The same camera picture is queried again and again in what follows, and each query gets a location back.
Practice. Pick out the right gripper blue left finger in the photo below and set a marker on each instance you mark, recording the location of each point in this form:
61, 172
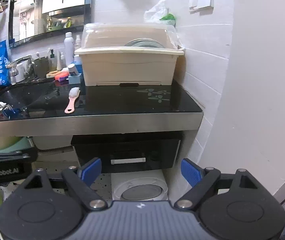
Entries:
89, 172

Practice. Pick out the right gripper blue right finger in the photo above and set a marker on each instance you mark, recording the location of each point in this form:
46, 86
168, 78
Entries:
192, 173

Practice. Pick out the black drawer with metal handle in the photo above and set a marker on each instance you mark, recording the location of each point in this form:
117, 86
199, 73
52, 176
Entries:
131, 152

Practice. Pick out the pink white brush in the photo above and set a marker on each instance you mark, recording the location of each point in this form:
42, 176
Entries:
73, 96

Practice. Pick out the white floor appliance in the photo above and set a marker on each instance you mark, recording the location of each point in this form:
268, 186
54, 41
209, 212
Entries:
139, 186

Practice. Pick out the black countertop with steel edge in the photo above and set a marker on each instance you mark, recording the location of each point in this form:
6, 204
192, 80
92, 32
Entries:
38, 109

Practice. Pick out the light blue toothpaste holder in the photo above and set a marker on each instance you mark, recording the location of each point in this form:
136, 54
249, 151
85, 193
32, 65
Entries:
74, 76

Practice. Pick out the chrome sink faucet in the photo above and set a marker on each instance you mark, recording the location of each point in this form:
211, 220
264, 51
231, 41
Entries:
21, 69

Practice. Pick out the blue snack bag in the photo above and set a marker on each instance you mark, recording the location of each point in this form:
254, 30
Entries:
4, 72

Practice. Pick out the cream dish rack box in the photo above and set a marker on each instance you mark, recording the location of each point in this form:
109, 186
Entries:
115, 54

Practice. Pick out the white spray bottle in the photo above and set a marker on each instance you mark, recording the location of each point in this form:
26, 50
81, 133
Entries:
69, 48

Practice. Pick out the wall mirror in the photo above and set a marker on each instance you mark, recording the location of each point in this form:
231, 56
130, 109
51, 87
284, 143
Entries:
35, 20

